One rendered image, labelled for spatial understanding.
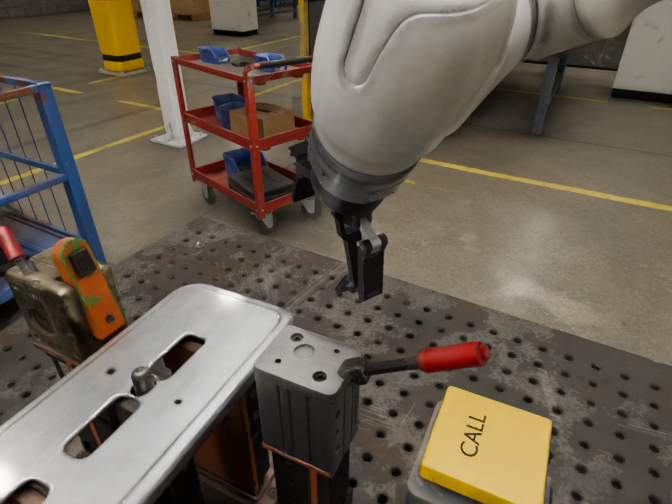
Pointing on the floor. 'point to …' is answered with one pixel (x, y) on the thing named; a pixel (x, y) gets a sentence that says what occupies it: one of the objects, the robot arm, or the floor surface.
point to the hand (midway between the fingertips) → (325, 238)
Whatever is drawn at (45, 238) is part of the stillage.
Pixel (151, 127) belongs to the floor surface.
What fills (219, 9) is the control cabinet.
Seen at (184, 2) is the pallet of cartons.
